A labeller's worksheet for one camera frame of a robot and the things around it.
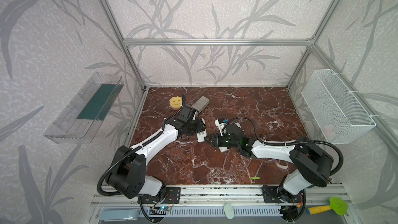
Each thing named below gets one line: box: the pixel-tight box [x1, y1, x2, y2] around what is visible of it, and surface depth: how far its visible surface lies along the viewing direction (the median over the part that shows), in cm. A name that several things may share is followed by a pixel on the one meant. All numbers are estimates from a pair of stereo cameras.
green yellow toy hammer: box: [306, 197, 349, 216], surface depth 71 cm
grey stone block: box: [191, 95, 210, 113], surface depth 109 cm
